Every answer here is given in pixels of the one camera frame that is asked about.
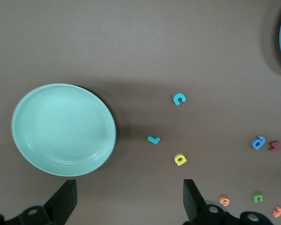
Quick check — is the teal foam letter c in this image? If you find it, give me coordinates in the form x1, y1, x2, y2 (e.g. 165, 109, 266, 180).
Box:
172, 93, 186, 106

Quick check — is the green plate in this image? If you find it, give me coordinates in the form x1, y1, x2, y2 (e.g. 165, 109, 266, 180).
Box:
11, 83, 117, 177

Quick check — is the brown table cover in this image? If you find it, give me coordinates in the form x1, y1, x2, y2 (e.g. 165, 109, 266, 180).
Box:
0, 0, 281, 225

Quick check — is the blue foam letter a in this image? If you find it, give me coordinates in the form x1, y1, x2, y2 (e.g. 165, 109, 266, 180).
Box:
251, 135, 266, 150

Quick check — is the orange foam letter e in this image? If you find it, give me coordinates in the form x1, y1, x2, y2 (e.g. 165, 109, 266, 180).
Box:
219, 196, 231, 207

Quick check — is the yellow letter p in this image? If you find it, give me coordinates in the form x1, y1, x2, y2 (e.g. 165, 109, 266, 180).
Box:
174, 153, 188, 166

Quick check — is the teal foam letter r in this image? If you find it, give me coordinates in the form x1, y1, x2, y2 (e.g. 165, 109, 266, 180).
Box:
147, 135, 161, 145

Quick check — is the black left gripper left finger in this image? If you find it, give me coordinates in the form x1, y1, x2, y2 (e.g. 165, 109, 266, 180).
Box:
0, 179, 78, 225

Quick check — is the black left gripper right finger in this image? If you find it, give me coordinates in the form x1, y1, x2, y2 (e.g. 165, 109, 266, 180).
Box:
182, 179, 273, 225

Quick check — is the dark red foam letter m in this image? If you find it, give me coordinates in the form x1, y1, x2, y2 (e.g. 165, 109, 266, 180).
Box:
268, 140, 281, 152

